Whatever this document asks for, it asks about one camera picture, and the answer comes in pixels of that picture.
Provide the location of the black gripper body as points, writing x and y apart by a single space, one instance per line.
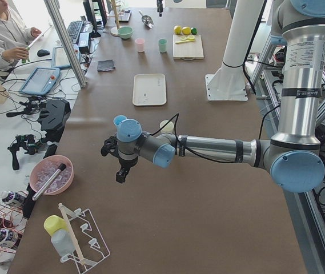
124 164

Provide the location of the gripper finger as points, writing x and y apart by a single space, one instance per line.
108 147
122 174

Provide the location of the blue cup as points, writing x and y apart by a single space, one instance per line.
118 120

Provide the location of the cream cup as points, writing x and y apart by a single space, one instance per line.
167 126

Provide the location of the pink cup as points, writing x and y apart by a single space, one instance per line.
140 44

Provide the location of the green cup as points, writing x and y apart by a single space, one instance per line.
162 44

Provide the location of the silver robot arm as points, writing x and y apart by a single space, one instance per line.
291 156

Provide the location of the cream rabbit tray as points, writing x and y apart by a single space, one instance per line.
149 90

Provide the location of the metal pestle tube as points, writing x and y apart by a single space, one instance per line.
40 192

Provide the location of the black metal stand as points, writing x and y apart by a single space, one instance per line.
53 118

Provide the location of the pink bowl with ice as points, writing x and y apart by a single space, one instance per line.
45 168

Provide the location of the grey folded cloth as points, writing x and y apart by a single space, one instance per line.
105 65

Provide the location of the yellow cup on rack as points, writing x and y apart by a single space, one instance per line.
54 223

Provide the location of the clear cup on rack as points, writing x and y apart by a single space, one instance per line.
62 242

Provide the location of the blue teach pendant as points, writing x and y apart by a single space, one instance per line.
40 81
60 59

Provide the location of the green bowl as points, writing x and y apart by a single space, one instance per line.
125 32

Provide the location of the wooden cup stand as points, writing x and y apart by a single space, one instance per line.
115 30

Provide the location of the black computer mouse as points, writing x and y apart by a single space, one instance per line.
43 53

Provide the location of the black keyboard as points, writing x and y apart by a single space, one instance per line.
74 29

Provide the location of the wooden cutting board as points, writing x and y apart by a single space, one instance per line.
188 51

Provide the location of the yellow plastic knife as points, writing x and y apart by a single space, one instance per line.
184 41

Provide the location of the metal scoop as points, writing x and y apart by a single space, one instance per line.
147 20

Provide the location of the whole yellow lemon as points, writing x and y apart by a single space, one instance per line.
177 30
186 30

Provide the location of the green lime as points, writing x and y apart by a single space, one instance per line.
193 31

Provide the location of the person in white hoodie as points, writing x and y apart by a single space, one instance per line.
14 37

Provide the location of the white wire cup rack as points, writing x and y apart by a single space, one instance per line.
90 246

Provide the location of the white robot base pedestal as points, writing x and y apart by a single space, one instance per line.
228 83

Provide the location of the aluminium frame post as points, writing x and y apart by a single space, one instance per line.
55 15

